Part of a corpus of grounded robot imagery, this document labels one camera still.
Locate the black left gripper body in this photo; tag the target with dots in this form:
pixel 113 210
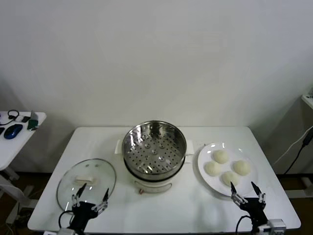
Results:
pixel 84 213

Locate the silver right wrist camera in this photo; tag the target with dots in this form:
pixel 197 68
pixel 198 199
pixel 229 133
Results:
pixel 276 224

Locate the white desk base frame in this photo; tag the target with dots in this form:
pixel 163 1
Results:
pixel 306 182

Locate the white electric cooker pot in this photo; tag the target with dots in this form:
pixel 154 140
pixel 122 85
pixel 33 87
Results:
pixel 151 187

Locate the green small box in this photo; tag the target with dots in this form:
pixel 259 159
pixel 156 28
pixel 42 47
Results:
pixel 33 123

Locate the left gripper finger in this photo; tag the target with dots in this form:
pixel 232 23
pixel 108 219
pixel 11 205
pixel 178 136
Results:
pixel 104 204
pixel 76 199

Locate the white steamed baozi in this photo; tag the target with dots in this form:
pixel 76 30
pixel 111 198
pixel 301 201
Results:
pixel 212 169
pixel 241 167
pixel 230 177
pixel 220 156

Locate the steel steamer basket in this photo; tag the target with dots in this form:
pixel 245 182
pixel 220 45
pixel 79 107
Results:
pixel 139 156

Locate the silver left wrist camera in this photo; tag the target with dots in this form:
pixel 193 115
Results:
pixel 65 231

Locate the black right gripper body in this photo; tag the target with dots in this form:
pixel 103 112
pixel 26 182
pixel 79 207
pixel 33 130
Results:
pixel 255 209

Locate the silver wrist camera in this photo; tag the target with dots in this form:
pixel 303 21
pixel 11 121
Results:
pixel 276 224
pixel 65 231

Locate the black flat device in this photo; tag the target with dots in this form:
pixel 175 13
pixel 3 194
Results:
pixel 2 131

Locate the small black white device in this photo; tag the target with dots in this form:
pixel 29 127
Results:
pixel 24 119

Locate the white round plate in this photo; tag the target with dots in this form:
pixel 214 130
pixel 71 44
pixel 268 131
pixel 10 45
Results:
pixel 244 151

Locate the white side table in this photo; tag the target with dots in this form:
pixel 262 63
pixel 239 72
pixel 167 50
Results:
pixel 14 147

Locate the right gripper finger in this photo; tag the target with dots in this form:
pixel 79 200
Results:
pixel 236 197
pixel 261 197

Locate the blue computer mouse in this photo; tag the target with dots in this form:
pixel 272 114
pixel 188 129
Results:
pixel 13 131

